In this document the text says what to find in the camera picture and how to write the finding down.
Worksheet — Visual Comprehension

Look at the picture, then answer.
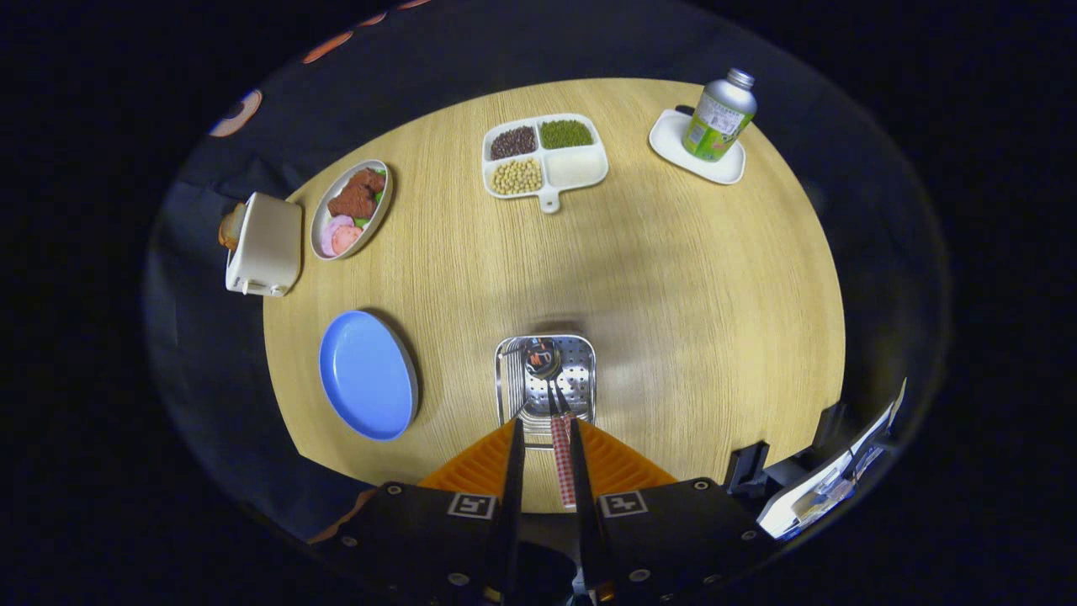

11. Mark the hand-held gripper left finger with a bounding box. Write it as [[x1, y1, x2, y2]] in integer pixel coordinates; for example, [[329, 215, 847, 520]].
[[335, 417, 528, 606]]

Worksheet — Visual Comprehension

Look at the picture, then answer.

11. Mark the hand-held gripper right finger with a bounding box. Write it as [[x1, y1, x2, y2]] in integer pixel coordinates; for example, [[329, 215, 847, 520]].
[[569, 417, 772, 605]]

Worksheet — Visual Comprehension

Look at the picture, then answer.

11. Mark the spoon with checked handle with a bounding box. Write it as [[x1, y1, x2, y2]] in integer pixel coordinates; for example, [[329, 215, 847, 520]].
[[523, 338, 578, 508]]

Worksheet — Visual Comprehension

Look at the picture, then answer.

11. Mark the blue plate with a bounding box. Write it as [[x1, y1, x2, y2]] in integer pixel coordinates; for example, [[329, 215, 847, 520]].
[[319, 310, 419, 442]]

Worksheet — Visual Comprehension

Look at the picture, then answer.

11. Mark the white oval plate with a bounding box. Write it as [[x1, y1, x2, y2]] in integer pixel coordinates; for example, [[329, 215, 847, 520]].
[[310, 159, 393, 261]]

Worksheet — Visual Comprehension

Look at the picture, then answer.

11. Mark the pale pink ham slice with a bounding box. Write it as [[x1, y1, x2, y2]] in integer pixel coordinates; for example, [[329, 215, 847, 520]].
[[321, 215, 356, 256]]

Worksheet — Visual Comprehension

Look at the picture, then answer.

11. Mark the pile of soybeans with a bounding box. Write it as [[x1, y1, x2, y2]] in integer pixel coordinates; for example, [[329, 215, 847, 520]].
[[491, 158, 544, 195]]

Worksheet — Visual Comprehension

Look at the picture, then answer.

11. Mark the green lettuce leaf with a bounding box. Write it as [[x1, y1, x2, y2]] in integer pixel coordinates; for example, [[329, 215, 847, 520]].
[[353, 168, 388, 228]]

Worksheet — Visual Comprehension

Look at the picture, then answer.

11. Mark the white divided dish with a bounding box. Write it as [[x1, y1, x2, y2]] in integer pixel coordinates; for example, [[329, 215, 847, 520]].
[[482, 114, 609, 214]]

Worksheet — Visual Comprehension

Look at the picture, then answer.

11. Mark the brown steak piece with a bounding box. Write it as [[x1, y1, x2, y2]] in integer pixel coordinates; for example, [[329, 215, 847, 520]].
[[327, 169, 386, 221]]

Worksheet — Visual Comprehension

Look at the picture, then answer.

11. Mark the white toaster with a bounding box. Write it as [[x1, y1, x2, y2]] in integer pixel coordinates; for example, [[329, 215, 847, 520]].
[[225, 192, 303, 297]]

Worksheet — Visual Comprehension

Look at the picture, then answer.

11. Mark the pile of red beans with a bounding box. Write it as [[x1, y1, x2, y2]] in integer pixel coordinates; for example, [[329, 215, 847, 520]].
[[491, 126, 538, 160]]

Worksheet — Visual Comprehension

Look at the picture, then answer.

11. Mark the pile of green beans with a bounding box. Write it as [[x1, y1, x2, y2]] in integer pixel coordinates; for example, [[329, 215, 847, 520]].
[[539, 120, 594, 150]]

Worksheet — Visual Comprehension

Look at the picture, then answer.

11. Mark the toasted bread slice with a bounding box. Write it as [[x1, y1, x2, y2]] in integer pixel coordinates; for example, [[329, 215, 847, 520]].
[[218, 202, 247, 251]]

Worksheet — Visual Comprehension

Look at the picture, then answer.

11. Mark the small white tray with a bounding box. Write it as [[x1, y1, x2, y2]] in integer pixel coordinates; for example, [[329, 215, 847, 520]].
[[649, 108, 747, 185]]

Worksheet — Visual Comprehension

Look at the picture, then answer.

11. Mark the green label metal bottle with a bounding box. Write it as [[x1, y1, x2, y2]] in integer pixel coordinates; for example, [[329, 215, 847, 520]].
[[682, 68, 757, 162]]

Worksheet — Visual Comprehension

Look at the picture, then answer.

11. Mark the metal wire basket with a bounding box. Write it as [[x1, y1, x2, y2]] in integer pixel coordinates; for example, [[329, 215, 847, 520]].
[[494, 334, 598, 430]]

